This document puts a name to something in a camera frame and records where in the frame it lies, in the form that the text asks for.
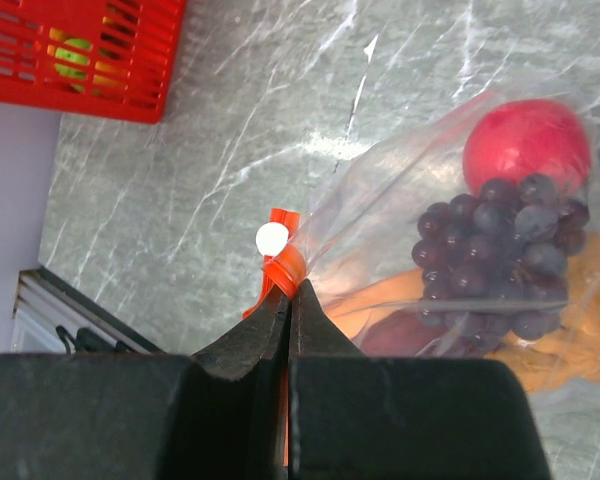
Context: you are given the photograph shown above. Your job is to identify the orange papaya slice toy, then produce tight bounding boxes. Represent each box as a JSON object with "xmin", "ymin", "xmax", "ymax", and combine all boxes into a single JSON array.
[{"xmin": 318, "ymin": 268, "xmax": 476, "ymax": 358}]

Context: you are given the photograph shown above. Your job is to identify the red plastic basket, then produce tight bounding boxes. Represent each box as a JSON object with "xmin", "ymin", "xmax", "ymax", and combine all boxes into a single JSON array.
[{"xmin": 0, "ymin": 1, "xmax": 186, "ymax": 123}]

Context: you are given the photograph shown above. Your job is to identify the aluminium rail frame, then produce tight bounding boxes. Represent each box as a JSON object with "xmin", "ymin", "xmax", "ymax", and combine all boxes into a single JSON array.
[{"xmin": 11, "ymin": 267, "xmax": 162, "ymax": 354}]

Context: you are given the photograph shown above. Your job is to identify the green guava toy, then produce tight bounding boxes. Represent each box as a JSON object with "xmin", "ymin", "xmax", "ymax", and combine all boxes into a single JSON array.
[{"xmin": 54, "ymin": 38, "xmax": 92, "ymax": 80}]

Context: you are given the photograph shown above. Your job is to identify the red apple toy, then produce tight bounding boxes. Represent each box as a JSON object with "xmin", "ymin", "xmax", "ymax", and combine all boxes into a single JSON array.
[{"xmin": 463, "ymin": 99, "xmax": 592, "ymax": 194}]

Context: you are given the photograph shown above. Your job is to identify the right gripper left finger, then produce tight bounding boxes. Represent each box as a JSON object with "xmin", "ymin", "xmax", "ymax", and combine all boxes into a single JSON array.
[{"xmin": 0, "ymin": 290, "xmax": 290, "ymax": 479}]

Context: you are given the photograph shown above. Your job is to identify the clear zip bag orange zipper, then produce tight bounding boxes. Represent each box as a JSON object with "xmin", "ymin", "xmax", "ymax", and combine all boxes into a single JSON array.
[{"xmin": 242, "ymin": 84, "xmax": 600, "ymax": 401}]

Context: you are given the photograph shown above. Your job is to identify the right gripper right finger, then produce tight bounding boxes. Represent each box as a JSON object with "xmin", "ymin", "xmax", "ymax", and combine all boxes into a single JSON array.
[{"xmin": 288, "ymin": 282, "xmax": 551, "ymax": 479}]

